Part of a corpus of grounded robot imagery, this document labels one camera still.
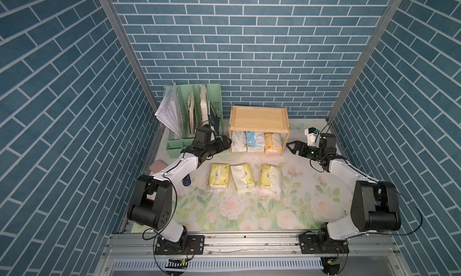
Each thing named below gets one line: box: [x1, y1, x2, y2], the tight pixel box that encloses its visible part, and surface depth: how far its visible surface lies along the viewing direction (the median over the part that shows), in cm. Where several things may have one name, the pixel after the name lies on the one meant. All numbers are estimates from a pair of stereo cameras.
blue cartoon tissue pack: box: [246, 131, 265, 152], surface depth 101 cm
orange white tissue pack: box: [264, 132, 283, 153], surface depth 101 cm
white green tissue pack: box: [231, 130, 247, 152], surface depth 101 cm
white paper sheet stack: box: [154, 82, 184, 140], surface depth 93 cm
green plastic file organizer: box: [166, 82, 224, 159], surface depth 104 cm
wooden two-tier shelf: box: [228, 105, 292, 156], surface depth 95 cm
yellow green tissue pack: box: [208, 163, 230, 189], surface depth 93 cm
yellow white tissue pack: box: [229, 163, 255, 189], surface depth 91 cm
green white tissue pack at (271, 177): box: [259, 163, 283, 195], surface depth 92 cm
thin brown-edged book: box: [187, 92, 195, 135], surface depth 101 cm
